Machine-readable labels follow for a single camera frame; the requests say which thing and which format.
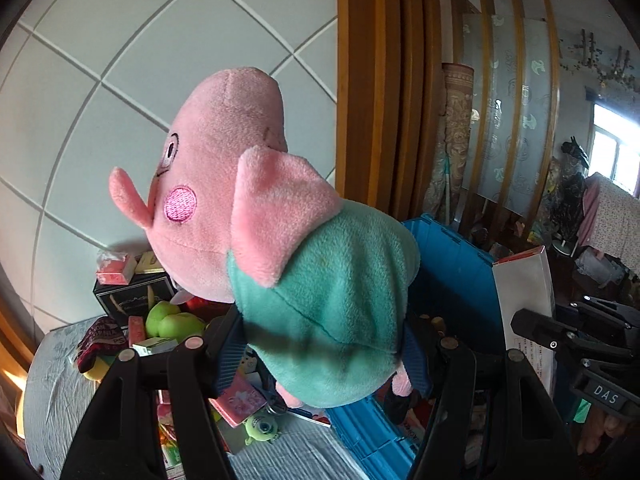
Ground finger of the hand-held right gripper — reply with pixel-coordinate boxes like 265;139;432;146
510;308;583;357

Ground pink floral tissue pack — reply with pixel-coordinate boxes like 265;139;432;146
209;375;268;428

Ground yellow plush toy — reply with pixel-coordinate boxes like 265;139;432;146
82;355;114;381

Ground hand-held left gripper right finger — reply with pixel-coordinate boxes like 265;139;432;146
397;317;587;480

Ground floral cloth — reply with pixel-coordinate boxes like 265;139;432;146
582;172;640;276

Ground red small suitcase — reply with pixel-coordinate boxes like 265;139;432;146
186;296;222;319

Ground blue plastic storage crate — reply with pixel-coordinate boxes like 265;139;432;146
327;214;507;480

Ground artificial vine wall decoration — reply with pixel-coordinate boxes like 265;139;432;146
557;30;640;92

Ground yellow small box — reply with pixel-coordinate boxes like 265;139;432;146
134;251;164;275

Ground dark red knit hat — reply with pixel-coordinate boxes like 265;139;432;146
75;316;129;373

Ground pink small box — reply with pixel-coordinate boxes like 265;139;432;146
127;315;147;348

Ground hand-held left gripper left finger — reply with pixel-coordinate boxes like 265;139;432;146
59;305;243;480

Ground person's right hand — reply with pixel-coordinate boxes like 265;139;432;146
575;407;633;461

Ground black plastic bags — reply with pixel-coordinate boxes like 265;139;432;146
550;140;587;241

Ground white blue medicine box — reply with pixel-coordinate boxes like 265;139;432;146
132;337;180;357

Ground black gift box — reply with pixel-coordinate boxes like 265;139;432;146
92;272;177;331

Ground pink pig plush teal dress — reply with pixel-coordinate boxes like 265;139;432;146
109;65;422;408

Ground bright window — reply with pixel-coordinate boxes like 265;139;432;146
590;102;640;196

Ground green plush toy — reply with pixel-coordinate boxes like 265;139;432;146
145;300;207;338

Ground green one-eyed monster toy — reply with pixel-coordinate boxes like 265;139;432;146
245;414;279;443

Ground frosted glass partition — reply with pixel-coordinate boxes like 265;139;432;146
445;0;561;231

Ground white long box red edge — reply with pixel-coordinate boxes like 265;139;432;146
492;245;557;397

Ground brown bear plush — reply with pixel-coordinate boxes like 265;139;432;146
417;312;447;341

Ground rolled patterned carpet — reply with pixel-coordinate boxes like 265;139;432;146
440;62;475;221

